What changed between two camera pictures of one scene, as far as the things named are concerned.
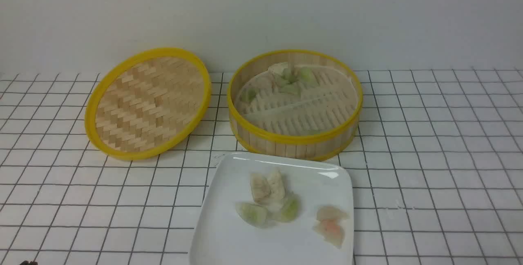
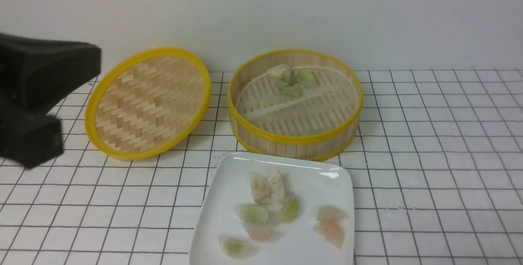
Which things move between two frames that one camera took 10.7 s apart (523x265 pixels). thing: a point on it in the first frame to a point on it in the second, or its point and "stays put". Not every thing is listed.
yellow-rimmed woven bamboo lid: [145, 102] stays put
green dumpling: [248, 94] to [239, 246]
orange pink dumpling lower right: [332, 232] stays put
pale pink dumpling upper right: [331, 212] stays put
